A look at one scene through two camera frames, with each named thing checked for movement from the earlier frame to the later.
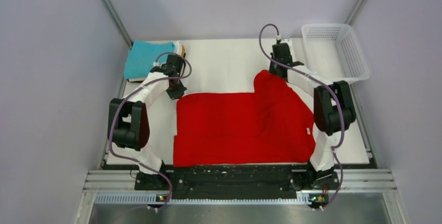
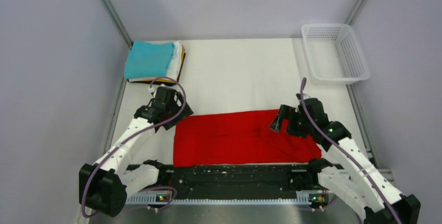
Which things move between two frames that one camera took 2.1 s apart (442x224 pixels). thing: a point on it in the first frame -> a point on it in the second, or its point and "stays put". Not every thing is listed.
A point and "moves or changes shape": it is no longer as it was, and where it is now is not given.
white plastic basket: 333,52 stays put
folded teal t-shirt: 143,55 stays put
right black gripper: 271,70 -> 287,112
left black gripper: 178,94 -> 187,112
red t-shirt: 272,125 moves or changes shape
